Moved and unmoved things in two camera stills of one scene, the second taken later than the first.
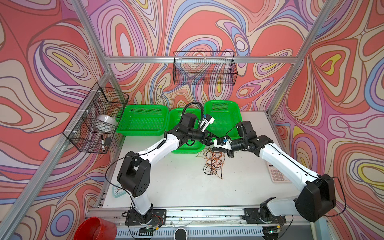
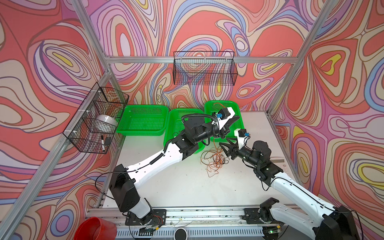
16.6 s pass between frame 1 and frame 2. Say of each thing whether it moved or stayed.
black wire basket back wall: stayed
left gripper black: moved
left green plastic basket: stayed
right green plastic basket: stayed
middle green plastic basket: stayed
